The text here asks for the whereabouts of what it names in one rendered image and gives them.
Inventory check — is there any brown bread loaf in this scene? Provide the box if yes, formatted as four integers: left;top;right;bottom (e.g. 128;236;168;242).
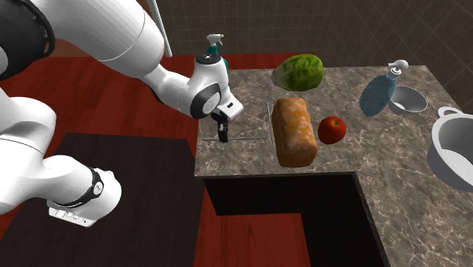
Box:
271;96;320;169

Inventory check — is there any teal spray bottle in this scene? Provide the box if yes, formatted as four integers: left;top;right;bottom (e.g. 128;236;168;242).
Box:
205;33;230;72

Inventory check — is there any green lettuce head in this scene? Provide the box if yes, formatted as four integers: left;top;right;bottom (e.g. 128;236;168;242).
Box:
271;53;325;93

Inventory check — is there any dark robot stand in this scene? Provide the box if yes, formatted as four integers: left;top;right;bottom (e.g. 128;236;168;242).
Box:
0;132;206;267

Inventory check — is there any red apple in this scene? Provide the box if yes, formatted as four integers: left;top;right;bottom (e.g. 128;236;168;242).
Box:
317;115;347;146

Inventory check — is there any white thin rod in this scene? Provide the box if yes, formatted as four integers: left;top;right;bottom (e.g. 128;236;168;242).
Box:
146;0;174;58

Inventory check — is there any blue soap dispenser bottle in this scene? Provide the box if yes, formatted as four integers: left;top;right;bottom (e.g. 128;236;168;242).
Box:
359;59;410;118

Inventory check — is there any grey bowl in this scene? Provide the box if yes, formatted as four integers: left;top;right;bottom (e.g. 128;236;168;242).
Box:
387;85;429;115

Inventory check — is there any grey pot with handle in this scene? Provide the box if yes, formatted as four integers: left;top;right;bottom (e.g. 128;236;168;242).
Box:
426;105;473;193

